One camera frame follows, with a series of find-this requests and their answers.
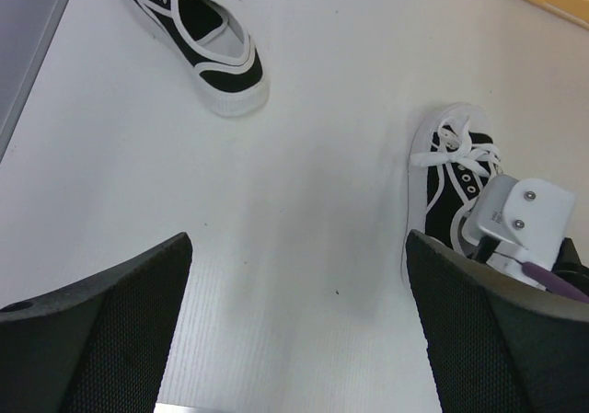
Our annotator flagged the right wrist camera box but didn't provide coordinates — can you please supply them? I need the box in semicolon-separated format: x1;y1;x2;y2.
462;175;576;286

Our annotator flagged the black white sneaker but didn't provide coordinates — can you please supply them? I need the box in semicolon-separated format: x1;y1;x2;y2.
125;0;270;118

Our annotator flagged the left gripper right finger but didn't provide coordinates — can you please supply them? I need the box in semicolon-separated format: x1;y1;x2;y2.
406;231;588;412

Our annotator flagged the white sneaker sole up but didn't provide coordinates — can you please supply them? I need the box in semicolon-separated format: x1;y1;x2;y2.
406;103;502;257

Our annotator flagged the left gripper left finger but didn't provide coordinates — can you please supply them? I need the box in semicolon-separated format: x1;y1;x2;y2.
1;233;192;412

